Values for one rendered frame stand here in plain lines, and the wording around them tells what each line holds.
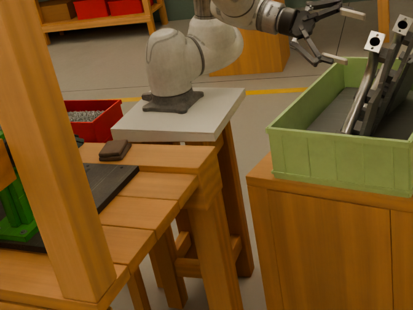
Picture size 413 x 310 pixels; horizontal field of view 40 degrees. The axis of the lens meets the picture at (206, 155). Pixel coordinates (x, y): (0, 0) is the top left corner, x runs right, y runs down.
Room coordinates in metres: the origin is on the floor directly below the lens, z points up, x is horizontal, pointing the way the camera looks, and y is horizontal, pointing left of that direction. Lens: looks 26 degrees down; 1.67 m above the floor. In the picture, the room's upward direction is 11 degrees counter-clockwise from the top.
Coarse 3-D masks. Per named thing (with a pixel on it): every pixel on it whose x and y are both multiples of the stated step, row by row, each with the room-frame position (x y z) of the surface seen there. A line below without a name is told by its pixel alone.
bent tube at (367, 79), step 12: (372, 36) 1.44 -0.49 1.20; (384, 36) 1.43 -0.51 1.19; (372, 48) 1.43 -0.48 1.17; (372, 60) 1.48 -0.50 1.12; (372, 72) 1.49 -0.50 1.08; (360, 84) 1.50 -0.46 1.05; (360, 96) 1.47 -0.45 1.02; (360, 108) 1.45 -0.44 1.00; (348, 120) 1.43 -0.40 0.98; (348, 132) 1.40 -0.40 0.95
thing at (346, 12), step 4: (340, 8) 1.53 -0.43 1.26; (344, 8) 1.53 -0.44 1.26; (340, 12) 1.54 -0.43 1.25; (344, 12) 1.53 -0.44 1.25; (348, 12) 1.52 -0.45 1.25; (352, 12) 1.51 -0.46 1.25; (356, 12) 1.51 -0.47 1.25; (360, 12) 1.50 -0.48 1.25; (348, 16) 1.53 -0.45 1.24; (352, 16) 1.52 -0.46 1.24; (356, 16) 1.51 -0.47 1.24; (360, 16) 1.50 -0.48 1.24; (364, 16) 1.50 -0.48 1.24
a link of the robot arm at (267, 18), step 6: (270, 0) 1.60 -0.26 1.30; (264, 6) 1.58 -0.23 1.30; (270, 6) 1.57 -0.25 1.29; (276, 6) 1.57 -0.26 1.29; (282, 6) 1.58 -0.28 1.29; (264, 12) 1.57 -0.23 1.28; (270, 12) 1.56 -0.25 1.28; (276, 12) 1.56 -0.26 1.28; (258, 18) 1.57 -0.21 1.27; (264, 18) 1.56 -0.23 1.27; (270, 18) 1.55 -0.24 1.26; (276, 18) 1.55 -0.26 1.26; (258, 24) 1.57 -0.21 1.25; (264, 24) 1.56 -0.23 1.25; (270, 24) 1.55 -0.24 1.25; (276, 24) 1.56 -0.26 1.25; (258, 30) 1.60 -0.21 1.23; (264, 30) 1.58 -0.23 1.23; (270, 30) 1.56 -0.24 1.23; (276, 30) 1.57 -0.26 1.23
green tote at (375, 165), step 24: (336, 72) 1.94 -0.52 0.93; (360, 72) 1.96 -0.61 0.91; (312, 96) 1.76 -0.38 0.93; (336, 96) 1.93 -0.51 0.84; (288, 120) 1.62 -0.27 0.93; (312, 120) 1.75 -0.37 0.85; (288, 144) 1.48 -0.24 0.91; (312, 144) 1.44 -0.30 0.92; (336, 144) 1.39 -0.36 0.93; (360, 144) 1.35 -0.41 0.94; (384, 144) 1.31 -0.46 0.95; (408, 144) 1.27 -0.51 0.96; (288, 168) 1.49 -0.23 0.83; (312, 168) 1.44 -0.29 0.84; (336, 168) 1.39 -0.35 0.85; (360, 168) 1.35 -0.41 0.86; (384, 168) 1.31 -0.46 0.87; (408, 168) 1.28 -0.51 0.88; (384, 192) 1.32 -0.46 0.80; (408, 192) 1.27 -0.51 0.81
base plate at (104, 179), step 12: (84, 168) 1.61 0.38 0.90; (96, 168) 1.59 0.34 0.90; (108, 168) 1.58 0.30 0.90; (120, 168) 1.56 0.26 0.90; (132, 168) 1.55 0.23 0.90; (96, 180) 1.51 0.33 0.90; (108, 180) 1.50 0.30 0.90; (120, 180) 1.48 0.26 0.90; (96, 192) 1.44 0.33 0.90; (108, 192) 1.43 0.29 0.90; (0, 204) 1.48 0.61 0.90; (96, 204) 1.37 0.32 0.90; (0, 216) 1.41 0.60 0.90; (0, 240) 1.28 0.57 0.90; (12, 240) 1.27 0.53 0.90; (36, 240) 1.24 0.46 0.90
